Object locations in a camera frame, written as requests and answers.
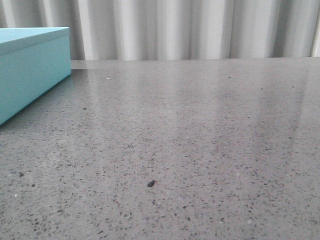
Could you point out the light blue box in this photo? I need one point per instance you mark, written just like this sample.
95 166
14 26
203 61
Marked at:
32 61

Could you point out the small black debris piece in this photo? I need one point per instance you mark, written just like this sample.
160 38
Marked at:
151 183

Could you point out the grey pleated curtain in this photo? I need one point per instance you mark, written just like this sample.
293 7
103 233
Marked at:
132 30

